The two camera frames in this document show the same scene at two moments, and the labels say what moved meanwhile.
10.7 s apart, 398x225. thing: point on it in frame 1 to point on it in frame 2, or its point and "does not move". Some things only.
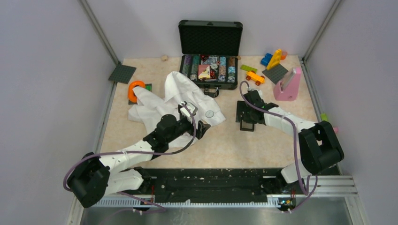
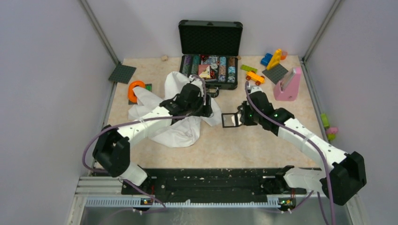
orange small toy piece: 284,54 does not move
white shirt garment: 149,108 does not move
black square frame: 246,129 to 236,120
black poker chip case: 210,51 does not move
